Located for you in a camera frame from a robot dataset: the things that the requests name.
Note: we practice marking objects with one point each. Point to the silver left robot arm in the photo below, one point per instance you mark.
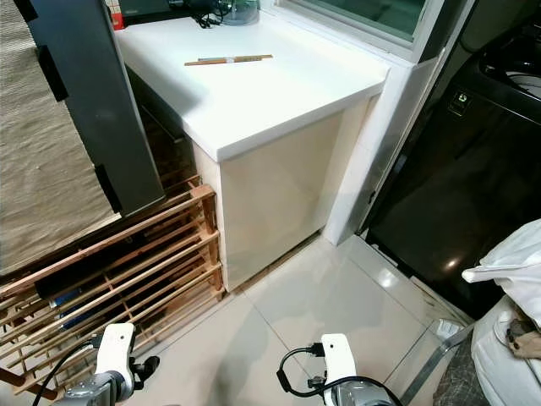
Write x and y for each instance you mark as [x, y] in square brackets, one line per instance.
[93, 393]

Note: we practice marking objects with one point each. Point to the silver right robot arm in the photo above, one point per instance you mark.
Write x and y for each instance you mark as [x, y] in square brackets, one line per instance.
[368, 394]

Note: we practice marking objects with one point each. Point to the black washing machine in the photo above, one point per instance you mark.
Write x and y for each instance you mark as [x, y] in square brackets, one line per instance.
[456, 186]

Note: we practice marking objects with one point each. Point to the wooden slatted shoe rack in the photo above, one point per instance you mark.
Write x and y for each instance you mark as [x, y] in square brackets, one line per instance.
[135, 271]

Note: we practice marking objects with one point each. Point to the black shoe with blue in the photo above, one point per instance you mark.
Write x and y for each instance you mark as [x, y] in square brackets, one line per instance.
[76, 292]

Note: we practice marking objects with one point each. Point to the dark grey door panel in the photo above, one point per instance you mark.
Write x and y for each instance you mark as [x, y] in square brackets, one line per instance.
[101, 101]

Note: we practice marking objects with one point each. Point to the white counter cabinet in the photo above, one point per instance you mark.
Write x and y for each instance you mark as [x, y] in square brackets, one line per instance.
[262, 110]

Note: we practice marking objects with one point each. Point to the wooden chopstick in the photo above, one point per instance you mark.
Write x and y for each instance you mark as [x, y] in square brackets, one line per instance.
[215, 62]
[245, 58]

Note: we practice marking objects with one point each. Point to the small red box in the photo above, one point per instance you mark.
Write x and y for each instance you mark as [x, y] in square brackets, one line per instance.
[117, 19]

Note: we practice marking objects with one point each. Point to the black countertop appliance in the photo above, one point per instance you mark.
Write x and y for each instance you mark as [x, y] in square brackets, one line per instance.
[152, 8]

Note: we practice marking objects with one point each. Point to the clear green glass jar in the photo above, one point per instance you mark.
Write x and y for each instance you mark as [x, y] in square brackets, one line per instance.
[241, 12]

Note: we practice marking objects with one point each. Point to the brown cloth item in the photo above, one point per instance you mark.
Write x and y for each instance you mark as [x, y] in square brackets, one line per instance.
[526, 338]

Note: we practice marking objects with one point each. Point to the white garment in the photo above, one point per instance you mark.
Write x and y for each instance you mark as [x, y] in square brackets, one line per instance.
[511, 258]

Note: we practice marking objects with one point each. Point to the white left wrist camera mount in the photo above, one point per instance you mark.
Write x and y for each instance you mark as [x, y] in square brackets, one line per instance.
[115, 348]

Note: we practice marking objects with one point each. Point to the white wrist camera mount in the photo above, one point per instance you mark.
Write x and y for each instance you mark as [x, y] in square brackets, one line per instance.
[115, 348]
[338, 357]

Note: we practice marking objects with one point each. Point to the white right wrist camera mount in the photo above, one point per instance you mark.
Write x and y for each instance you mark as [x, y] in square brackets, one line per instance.
[338, 357]

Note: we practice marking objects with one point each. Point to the grey metal frame bar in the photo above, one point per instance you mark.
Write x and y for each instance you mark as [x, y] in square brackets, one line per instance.
[431, 364]

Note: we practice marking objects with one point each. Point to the white window frame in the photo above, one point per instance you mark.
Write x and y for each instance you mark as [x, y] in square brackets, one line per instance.
[355, 32]

